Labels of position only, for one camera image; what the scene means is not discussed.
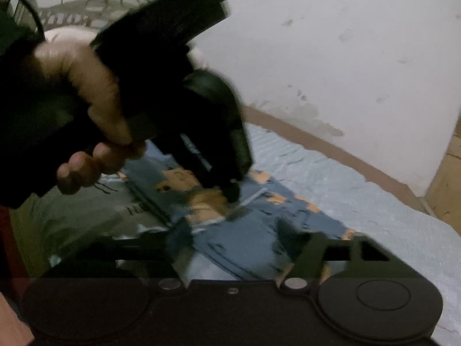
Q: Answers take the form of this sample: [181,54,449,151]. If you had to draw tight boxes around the plywood board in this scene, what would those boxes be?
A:
[424,115,461,226]

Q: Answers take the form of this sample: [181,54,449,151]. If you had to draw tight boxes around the rolled cream comforter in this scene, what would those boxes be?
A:
[43,25,207,71]

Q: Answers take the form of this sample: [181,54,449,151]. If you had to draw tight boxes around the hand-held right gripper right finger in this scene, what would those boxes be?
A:
[277,221,423,292]

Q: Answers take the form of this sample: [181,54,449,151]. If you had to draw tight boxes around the light blue quilted blanket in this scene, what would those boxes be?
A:
[11,123,461,346]

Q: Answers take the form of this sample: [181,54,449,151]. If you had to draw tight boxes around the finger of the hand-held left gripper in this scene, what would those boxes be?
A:
[176,133,221,190]
[219,177,243,204]

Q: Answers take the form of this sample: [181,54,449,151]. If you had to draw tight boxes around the metal scrollwork headboard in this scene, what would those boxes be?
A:
[14,0,152,31]

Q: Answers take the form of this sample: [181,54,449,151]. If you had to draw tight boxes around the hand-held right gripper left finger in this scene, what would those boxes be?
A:
[47,223,196,290]

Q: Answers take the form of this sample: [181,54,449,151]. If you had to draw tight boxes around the person's left forearm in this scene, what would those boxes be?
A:
[0,11,94,210]

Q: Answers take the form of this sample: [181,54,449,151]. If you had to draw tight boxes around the blue car-print pants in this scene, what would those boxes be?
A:
[119,140,361,282]

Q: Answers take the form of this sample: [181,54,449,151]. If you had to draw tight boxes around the person's left hand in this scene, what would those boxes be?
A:
[33,42,148,196]

